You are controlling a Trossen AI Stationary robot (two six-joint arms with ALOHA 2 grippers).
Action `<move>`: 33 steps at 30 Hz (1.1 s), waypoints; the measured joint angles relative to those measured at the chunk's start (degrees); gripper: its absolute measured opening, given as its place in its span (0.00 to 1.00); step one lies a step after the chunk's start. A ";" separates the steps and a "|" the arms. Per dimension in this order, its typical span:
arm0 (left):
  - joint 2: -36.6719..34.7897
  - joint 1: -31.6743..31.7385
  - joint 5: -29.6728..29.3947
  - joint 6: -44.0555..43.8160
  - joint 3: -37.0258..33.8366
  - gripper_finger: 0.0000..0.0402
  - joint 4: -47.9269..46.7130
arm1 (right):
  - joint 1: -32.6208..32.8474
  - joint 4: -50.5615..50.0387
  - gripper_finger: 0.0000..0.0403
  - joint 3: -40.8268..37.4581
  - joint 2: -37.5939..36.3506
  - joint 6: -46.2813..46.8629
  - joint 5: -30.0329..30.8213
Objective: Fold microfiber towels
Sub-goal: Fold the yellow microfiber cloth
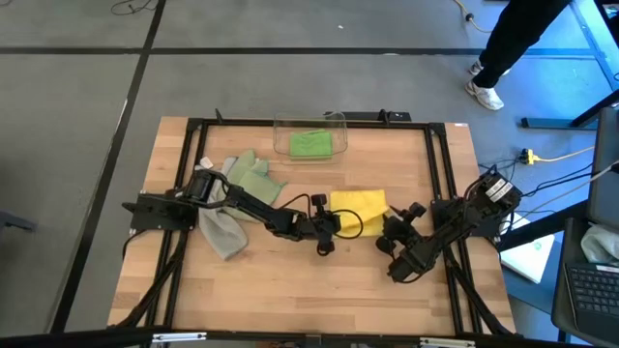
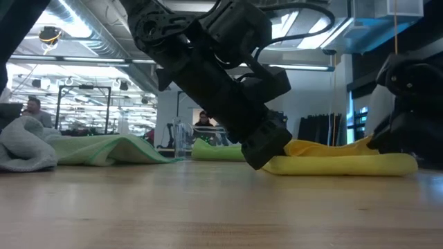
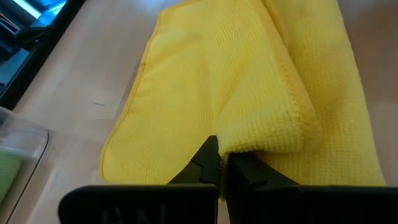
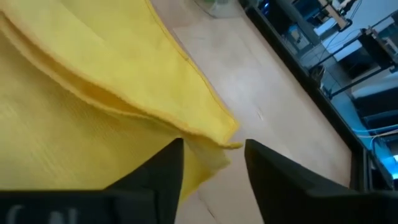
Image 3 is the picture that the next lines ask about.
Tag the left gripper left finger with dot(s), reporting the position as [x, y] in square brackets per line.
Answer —
[140, 205]

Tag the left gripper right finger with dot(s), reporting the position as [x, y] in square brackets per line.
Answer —
[295, 205]

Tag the yellow microfiber towel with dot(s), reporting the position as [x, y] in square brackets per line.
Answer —
[186, 77]

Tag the bright green microfiber towel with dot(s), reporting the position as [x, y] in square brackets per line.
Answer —
[7, 174]

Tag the clear plastic bin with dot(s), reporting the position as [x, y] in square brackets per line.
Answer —
[31, 137]

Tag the black aluminium table frame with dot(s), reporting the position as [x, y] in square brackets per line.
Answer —
[21, 73]

